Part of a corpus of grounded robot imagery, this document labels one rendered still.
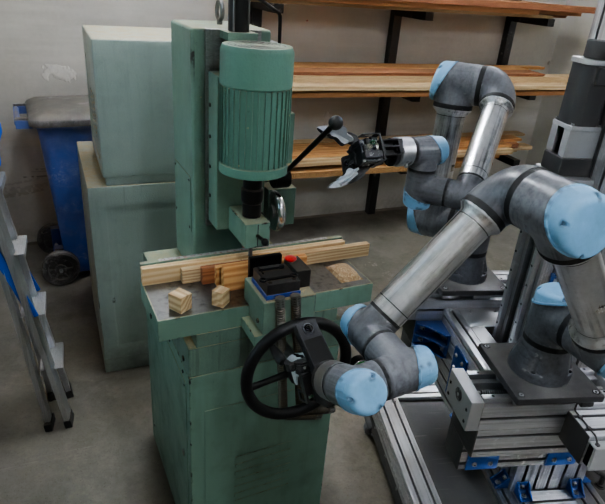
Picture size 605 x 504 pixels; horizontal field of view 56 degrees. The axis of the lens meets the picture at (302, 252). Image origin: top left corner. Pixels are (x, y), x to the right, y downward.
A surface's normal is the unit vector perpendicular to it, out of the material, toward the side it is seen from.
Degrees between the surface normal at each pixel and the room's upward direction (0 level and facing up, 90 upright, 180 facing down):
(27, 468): 0
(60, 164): 95
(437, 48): 90
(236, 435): 90
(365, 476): 0
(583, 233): 84
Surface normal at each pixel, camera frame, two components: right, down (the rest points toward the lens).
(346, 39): 0.39, 0.44
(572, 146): 0.14, 0.44
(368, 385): 0.35, -0.05
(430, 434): 0.07, -0.89
